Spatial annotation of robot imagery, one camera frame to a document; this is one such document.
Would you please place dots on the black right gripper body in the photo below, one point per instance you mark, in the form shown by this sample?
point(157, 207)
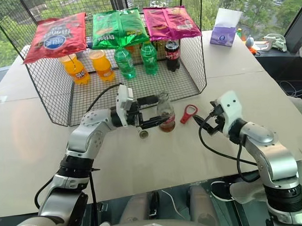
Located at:
point(217, 128)

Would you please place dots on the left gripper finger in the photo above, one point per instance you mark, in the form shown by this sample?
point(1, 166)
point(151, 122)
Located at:
point(148, 101)
point(152, 123)

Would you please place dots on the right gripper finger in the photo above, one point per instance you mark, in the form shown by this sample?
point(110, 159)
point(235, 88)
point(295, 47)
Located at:
point(202, 123)
point(214, 104)

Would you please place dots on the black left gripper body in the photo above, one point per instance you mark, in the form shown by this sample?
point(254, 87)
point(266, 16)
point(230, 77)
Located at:
point(135, 116)

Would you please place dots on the metal bottle cap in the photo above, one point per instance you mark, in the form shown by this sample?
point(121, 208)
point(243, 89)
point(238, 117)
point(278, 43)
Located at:
point(143, 134)

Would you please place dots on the clear glass bottle brown drink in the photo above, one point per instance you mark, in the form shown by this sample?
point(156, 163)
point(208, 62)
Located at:
point(167, 117)

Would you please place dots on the red bottle opener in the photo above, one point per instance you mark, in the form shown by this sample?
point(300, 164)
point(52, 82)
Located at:
point(184, 118)

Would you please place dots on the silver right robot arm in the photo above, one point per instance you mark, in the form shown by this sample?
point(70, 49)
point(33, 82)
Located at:
point(274, 158)

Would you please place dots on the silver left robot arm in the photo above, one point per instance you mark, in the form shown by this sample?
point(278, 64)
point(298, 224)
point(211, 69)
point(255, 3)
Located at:
point(92, 130)

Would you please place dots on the green soda plastic bottle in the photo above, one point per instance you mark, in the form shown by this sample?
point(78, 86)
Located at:
point(125, 65)
point(149, 61)

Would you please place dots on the dark cola plastic bottle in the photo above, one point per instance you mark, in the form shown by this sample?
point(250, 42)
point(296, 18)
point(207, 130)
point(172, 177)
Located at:
point(173, 56)

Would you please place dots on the orange soda plastic bottle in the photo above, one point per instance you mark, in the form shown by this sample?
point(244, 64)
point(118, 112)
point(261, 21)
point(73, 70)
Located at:
point(103, 68)
point(77, 73)

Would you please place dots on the black shoe white sole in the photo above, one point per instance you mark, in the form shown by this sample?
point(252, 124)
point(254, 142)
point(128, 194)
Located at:
point(219, 191)

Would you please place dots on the purple tissue box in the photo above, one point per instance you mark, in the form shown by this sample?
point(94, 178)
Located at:
point(222, 37)

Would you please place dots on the small blue toy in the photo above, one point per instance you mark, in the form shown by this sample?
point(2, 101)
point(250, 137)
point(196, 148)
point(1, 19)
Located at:
point(249, 41)

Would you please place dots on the grey rounded leg shape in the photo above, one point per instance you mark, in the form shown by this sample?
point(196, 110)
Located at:
point(134, 209)
point(202, 203)

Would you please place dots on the green chip bag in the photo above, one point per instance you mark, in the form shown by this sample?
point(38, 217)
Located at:
point(118, 27)

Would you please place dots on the magenta chip bag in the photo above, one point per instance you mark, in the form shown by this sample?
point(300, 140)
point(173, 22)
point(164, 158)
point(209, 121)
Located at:
point(170, 23)

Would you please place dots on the white green plush toy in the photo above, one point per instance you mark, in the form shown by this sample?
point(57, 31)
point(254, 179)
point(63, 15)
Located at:
point(275, 42)

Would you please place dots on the red chip bag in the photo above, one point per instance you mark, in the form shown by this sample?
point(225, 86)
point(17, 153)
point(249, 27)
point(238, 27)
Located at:
point(56, 38)

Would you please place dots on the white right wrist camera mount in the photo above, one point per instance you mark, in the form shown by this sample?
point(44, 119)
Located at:
point(231, 107)

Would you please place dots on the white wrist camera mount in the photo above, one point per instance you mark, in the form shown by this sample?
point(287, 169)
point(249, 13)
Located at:
point(231, 107)
point(123, 99)

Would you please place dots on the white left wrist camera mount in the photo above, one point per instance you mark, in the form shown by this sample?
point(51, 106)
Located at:
point(123, 99)

